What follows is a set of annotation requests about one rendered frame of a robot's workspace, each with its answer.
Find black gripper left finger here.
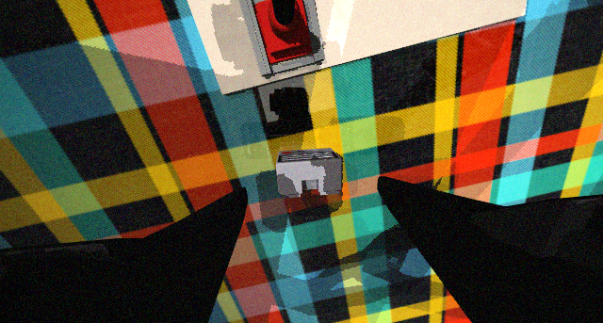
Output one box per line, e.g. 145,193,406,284
0,187,248,323

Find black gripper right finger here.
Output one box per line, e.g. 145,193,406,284
377,176,603,323

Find grey block with slot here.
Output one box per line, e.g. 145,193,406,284
276,148,342,199

